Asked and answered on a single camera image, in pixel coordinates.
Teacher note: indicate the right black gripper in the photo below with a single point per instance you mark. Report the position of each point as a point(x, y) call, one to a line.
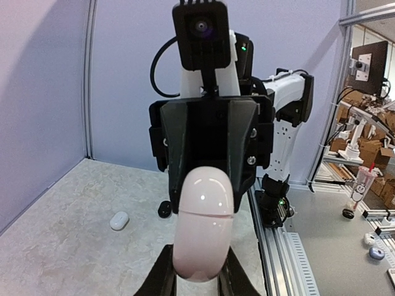
point(212, 126)

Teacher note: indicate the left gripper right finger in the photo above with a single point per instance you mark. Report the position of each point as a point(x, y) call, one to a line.
point(232, 279)

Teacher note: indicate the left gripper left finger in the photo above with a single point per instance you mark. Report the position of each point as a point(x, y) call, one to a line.
point(162, 279)

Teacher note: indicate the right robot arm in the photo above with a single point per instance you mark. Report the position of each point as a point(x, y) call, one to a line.
point(291, 92)

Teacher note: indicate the black earbud charging case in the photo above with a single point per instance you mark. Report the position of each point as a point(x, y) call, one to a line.
point(165, 209)

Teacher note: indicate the white earbud charging case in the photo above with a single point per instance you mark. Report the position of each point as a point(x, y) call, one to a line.
point(119, 221)

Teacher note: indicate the black monitor on stand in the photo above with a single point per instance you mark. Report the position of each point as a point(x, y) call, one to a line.
point(367, 67)

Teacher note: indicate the cardboard boxes pile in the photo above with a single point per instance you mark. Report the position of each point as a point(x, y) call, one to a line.
point(373, 146)

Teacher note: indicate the bubble tea cup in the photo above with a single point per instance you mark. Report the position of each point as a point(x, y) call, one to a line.
point(364, 179)

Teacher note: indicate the aluminium front rail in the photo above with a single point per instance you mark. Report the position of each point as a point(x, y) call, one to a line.
point(285, 265)

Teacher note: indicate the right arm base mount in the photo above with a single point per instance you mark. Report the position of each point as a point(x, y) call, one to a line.
point(274, 210)

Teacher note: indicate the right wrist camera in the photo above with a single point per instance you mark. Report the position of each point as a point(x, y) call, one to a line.
point(202, 32)

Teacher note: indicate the right aluminium frame post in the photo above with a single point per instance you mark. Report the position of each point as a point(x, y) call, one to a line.
point(336, 86)

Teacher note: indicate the aluminium frame post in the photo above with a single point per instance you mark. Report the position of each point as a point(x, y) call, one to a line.
point(86, 84)
point(336, 86)

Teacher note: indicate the left aluminium frame post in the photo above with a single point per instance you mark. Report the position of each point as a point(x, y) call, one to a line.
point(86, 84)

